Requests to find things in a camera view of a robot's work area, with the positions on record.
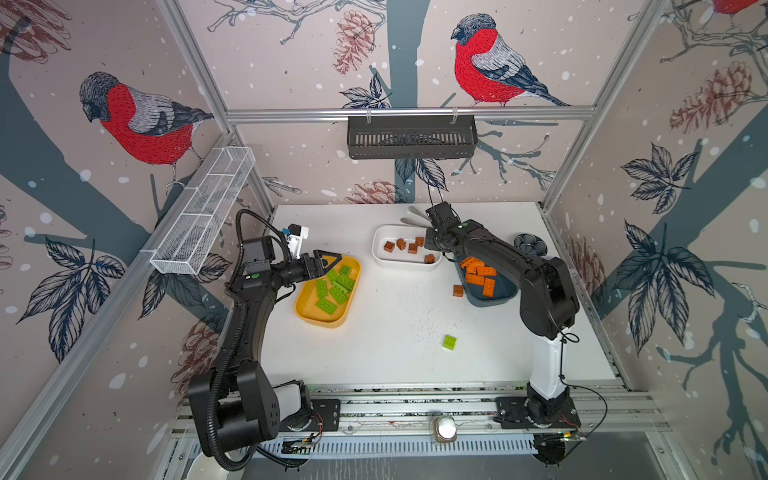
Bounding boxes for orange 2x4 lego bottom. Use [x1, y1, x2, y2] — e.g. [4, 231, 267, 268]
[465, 273, 486, 286]

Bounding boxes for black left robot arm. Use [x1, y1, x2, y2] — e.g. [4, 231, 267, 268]
[187, 236, 342, 471]

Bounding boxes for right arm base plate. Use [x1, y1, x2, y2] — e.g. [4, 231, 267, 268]
[493, 395, 582, 430]

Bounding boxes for orange curved lego piece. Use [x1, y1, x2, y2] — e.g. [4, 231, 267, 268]
[460, 257, 477, 269]

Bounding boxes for dark patterned ceramic bowl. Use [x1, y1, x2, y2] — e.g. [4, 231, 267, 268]
[513, 233, 548, 257]

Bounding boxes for metal tongs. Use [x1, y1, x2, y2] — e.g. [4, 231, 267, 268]
[400, 206, 432, 229]

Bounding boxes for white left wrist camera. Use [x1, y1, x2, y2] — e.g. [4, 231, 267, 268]
[283, 223, 309, 259]

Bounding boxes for green 2x2 lego bottom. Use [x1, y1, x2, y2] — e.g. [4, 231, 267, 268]
[442, 335, 457, 351]

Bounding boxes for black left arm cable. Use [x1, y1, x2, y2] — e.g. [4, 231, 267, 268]
[203, 208, 313, 472]

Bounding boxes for round silver button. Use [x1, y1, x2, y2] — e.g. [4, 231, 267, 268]
[433, 415, 458, 443]

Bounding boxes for orange 2x4 lego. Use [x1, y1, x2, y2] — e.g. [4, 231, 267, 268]
[465, 273, 486, 286]
[466, 258, 485, 275]

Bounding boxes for yellow plastic bin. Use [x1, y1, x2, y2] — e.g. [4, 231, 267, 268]
[294, 255, 361, 328]

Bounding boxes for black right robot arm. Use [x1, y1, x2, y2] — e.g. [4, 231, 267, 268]
[426, 201, 580, 414]

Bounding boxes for green 2x4 lego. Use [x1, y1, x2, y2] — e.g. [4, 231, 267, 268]
[315, 278, 329, 298]
[326, 269, 340, 283]
[316, 298, 338, 315]

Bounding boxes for black hanging wire basket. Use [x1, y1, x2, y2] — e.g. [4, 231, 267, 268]
[347, 115, 478, 160]

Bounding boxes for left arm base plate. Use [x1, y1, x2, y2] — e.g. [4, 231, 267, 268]
[279, 399, 341, 433]

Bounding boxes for white wire mesh shelf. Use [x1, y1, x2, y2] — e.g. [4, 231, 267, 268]
[150, 146, 255, 275]

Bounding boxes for green 2x3 lego top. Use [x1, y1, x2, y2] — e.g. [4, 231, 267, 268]
[329, 283, 349, 305]

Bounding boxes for white bowl bottom left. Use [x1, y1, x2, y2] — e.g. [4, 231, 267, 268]
[185, 454, 229, 480]

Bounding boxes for green 2x4 lego bottom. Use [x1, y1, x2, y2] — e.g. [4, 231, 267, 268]
[316, 298, 338, 315]

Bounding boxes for orange 2x3 lego brick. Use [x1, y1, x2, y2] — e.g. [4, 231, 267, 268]
[476, 266, 497, 277]

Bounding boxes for teal plastic bin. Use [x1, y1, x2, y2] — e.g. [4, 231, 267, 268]
[451, 248, 518, 308]

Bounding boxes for green 2x3 lego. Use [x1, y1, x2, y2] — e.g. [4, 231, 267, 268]
[337, 275, 356, 291]
[329, 283, 349, 305]

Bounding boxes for white plastic bin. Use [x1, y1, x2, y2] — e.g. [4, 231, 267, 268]
[371, 225, 442, 271]

